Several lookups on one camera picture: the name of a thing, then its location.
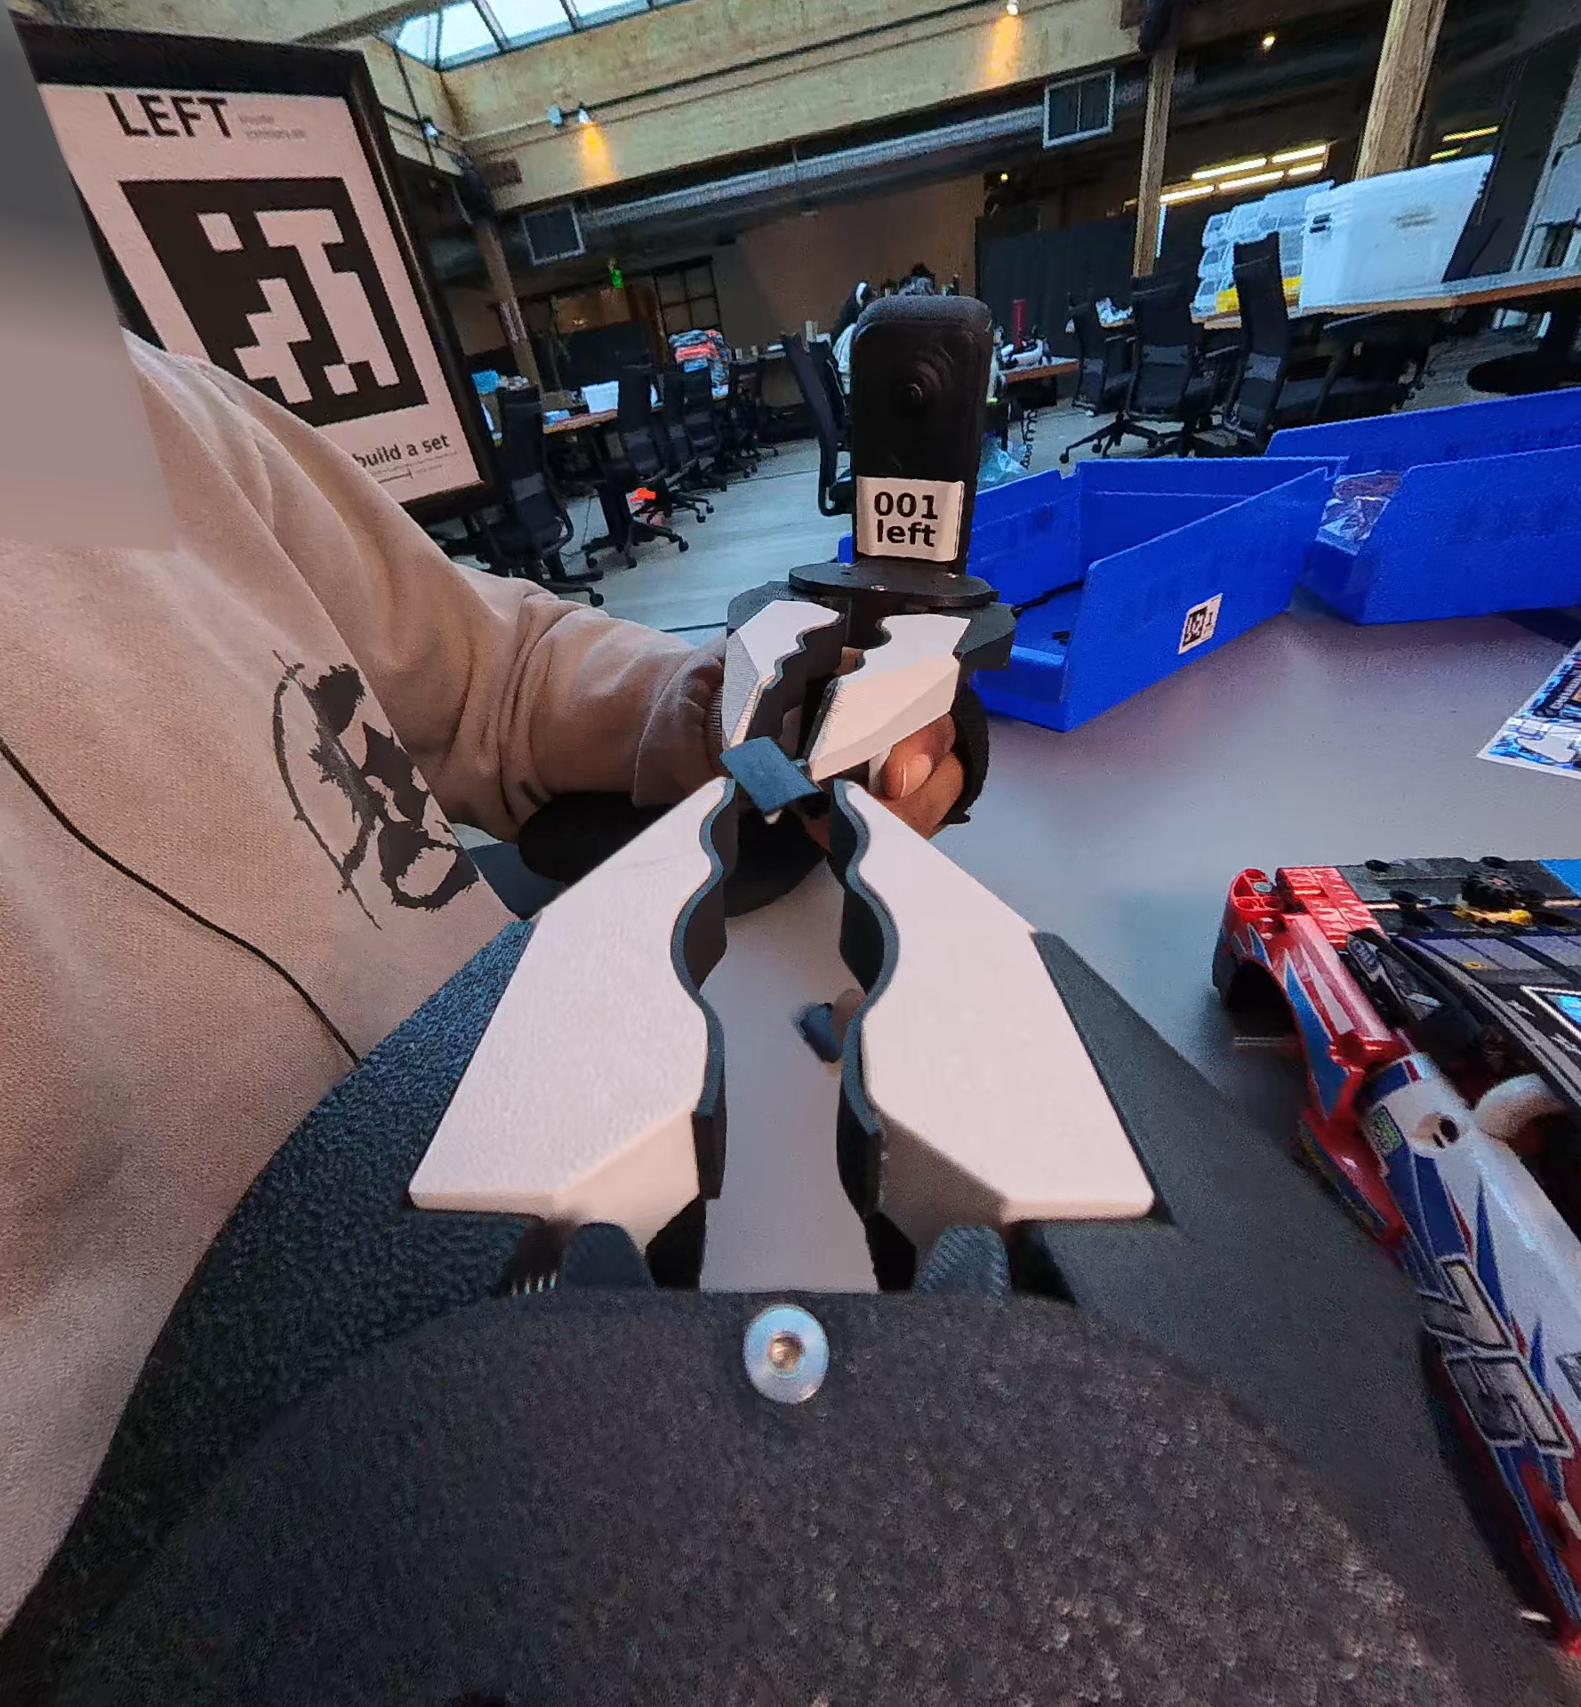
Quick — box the shiny sticker sheet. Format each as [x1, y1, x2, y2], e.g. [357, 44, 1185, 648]
[1476, 633, 1581, 779]

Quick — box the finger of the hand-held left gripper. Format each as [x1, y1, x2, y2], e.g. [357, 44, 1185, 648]
[802, 614, 974, 788]
[724, 601, 849, 750]

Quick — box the person's left hand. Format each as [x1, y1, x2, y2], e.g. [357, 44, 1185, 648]
[861, 712, 977, 842]

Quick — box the long wooden desk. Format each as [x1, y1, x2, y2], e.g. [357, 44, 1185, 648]
[1190, 259, 1581, 402]

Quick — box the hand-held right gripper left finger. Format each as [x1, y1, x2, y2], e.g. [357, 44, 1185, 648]
[408, 778, 740, 1289]

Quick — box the plain blue bin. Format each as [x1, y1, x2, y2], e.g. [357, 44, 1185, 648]
[1271, 380, 1581, 626]

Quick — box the black framed marker sign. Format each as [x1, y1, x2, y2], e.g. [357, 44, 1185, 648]
[18, 21, 498, 521]

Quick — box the lego race car model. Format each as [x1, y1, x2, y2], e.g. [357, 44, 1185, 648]
[1212, 851, 1581, 1656]

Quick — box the small clear plastic bag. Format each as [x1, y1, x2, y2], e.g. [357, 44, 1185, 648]
[1316, 466, 1406, 555]

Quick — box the white storage crate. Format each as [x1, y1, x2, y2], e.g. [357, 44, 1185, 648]
[1295, 153, 1498, 315]

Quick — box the wooden pillar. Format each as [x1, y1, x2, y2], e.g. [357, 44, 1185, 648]
[1349, 0, 1452, 182]

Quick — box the black lego connector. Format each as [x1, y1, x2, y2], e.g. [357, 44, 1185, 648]
[720, 738, 828, 818]

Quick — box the thin black cord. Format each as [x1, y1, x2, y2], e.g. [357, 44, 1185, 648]
[0, 659, 361, 1064]

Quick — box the blue bin with tag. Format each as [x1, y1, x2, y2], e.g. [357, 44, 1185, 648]
[836, 457, 1344, 732]

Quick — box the black chair armrest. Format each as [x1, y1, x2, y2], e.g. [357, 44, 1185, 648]
[516, 788, 727, 920]

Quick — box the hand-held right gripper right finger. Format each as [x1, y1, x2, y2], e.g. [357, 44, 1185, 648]
[828, 779, 1157, 1293]

